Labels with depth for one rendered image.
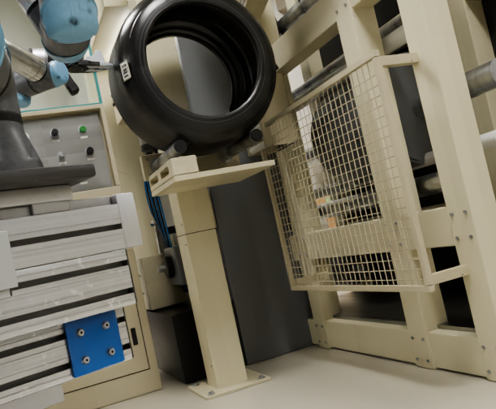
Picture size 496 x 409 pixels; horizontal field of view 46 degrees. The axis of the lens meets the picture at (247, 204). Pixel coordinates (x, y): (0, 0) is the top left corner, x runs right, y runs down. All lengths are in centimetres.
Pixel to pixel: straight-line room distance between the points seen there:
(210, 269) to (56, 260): 146
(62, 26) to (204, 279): 159
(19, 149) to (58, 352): 31
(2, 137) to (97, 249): 22
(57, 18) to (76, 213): 29
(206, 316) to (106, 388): 56
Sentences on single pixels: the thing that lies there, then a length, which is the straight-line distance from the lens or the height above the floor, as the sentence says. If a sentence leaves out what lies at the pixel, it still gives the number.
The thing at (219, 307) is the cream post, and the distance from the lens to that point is 233.
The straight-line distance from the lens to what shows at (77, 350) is 96.
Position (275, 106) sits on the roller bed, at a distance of 246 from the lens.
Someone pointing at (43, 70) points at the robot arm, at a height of 117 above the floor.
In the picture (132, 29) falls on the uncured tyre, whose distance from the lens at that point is 203.
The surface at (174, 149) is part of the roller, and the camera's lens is 196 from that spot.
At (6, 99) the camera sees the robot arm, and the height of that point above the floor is 84.
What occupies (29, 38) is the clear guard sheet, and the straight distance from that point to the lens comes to 279.
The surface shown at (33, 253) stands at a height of 60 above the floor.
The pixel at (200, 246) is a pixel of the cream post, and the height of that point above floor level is 56.
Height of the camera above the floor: 56
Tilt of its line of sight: 3 degrees up
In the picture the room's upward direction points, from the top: 12 degrees counter-clockwise
